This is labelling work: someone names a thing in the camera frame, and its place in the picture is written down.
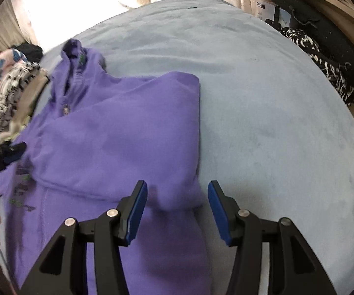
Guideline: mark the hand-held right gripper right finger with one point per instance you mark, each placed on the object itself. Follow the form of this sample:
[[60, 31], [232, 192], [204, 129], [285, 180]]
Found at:
[[219, 212]]

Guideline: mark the white cardboard box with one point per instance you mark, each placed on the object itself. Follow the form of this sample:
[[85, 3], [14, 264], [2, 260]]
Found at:
[[264, 9]]

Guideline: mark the light blue bed blanket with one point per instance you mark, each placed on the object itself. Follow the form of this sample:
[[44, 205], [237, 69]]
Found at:
[[272, 113]]

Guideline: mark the wooden shelf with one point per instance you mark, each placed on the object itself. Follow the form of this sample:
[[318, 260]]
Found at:
[[336, 7]]

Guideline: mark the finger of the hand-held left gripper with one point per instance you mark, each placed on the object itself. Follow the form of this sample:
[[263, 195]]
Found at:
[[14, 153]]

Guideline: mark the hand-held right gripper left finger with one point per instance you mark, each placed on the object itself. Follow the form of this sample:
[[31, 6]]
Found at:
[[137, 209]]

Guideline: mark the black white patterned folded cloth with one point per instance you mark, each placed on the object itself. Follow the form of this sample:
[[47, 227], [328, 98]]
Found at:
[[7, 89]]

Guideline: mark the beige fluffy folded cloth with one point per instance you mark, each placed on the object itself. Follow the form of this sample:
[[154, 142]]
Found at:
[[30, 96]]

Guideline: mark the black bag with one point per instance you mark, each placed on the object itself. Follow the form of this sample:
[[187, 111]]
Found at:
[[327, 30]]

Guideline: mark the beige curtain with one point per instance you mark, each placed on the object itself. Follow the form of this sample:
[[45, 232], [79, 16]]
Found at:
[[7, 24]]

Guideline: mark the purple hoodie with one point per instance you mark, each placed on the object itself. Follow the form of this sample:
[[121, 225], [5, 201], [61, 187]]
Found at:
[[118, 123]]

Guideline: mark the black white zebra cloth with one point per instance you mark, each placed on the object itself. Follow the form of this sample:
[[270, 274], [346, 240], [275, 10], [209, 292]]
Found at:
[[327, 67]]

